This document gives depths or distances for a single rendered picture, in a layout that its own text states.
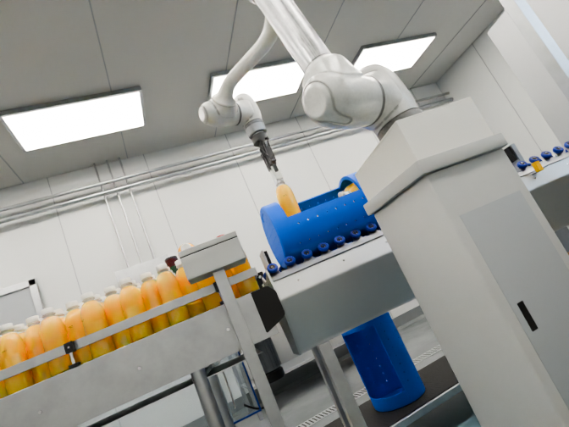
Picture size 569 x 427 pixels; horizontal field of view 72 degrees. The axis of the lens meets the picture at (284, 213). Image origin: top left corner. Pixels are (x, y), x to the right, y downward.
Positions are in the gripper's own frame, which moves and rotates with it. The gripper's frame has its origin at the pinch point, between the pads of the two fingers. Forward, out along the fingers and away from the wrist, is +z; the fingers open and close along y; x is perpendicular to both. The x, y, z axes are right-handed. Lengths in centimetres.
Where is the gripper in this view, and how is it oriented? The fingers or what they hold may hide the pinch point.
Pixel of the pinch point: (276, 174)
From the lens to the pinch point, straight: 170.3
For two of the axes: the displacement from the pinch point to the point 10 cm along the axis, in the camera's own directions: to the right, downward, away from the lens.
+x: -9.1, 3.5, -2.3
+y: -1.3, 3.0, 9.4
